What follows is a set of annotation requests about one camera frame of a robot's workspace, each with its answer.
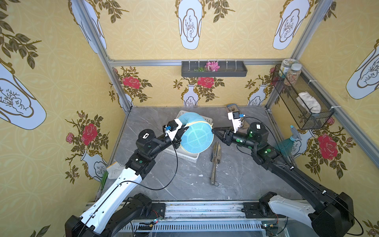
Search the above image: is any turquoise mesh laundry bag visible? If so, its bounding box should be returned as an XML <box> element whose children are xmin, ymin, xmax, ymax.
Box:
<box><xmin>178</xmin><ymin>112</ymin><xmax>214</xmax><ymax>154</ymax></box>

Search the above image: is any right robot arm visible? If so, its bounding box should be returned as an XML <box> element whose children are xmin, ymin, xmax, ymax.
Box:
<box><xmin>212</xmin><ymin>122</ymin><xmax>355</xmax><ymax>237</ymax></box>

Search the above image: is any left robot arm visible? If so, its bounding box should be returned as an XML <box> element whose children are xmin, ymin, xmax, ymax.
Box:
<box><xmin>65</xmin><ymin>119</ymin><xmax>188</xmax><ymax>237</ymax></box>

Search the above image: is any white perforated plastic basket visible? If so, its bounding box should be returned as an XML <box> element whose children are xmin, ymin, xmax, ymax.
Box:
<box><xmin>164</xmin><ymin>111</ymin><xmax>214</xmax><ymax>163</ymax></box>

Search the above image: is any metal garden trowel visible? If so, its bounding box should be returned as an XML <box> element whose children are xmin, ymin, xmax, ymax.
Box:
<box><xmin>210</xmin><ymin>142</ymin><xmax>222</xmax><ymax>187</ymax></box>

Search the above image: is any teal spray bottle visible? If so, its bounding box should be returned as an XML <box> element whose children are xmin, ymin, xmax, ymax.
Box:
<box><xmin>275</xmin><ymin>125</ymin><xmax>302</xmax><ymax>157</ymax></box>

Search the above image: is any pink artificial flower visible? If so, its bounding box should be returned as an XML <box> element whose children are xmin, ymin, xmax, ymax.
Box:
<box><xmin>205</xmin><ymin>61</ymin><xmax>220</xmax><ymax>72</ymax></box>

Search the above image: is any white cloth at left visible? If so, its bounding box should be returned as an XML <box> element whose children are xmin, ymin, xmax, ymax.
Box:
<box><xmin>107</xmin><ymin>162</ymin><xmax>125</xmax><ymax>180</ymax></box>

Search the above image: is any crumpled white cloth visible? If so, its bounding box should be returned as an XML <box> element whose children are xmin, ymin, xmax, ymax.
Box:
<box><xmin>297</xmin><ymin>92</ymin><xmax>321</xmax><ymax>114</ymax></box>

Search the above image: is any glass jar with grains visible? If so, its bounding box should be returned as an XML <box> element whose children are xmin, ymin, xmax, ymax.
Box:
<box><xmin>284</xmin><ymin>63</ymin><xmax>302</xmax><ymax>86</ymax></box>

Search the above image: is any glass jar white lid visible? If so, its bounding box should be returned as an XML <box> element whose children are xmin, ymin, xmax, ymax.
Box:
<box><xmin>278</xmin><ymin>58</ymin><xmax>298</xmax><ymax>78</ymax></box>

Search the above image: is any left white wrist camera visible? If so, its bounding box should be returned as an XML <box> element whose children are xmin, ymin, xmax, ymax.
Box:
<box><xmin>163</xmin><ymin>118</ymin><xmax>183</xmax><ymax>141</ymax></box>

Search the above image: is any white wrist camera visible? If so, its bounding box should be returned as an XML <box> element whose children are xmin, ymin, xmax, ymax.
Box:
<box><xmin>163</xmin><ymin>118</ymin><xmax>183</xmax><ymax>141</ymax></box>
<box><xmin>228</xmin><ymin>112</ymin><xmax>245</xmax><ymax>133</ymax></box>

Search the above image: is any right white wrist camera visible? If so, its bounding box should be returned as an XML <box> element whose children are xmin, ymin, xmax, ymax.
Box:
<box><xmin>228</xmin><ymin>112</ymin><xmax>245</xmax><ymax>133</ymax></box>

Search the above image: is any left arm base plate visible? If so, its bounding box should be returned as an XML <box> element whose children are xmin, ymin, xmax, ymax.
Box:
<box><xmin>148</xmin><ymin>202</ymin><xmax>166</xmax><ymax>220</ymax></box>

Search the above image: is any grey wall shelf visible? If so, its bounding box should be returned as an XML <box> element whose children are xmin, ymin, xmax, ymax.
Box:
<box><xmin>181</xmin><ymin>60</ymin><xmax>248</xmax><ymax>78</ymax></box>

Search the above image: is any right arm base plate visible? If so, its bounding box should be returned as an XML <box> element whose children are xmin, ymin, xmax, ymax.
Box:
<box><xmin>241</xmin><ymin>202</ymin><xmax>286</xmax><ymax>219</ymax></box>

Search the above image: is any black wire wall basket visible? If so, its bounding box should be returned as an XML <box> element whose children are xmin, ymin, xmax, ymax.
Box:
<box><xmin>272</xmin><ymin>65</ymin><xmax>335</xmax><ymax>130</ymax></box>

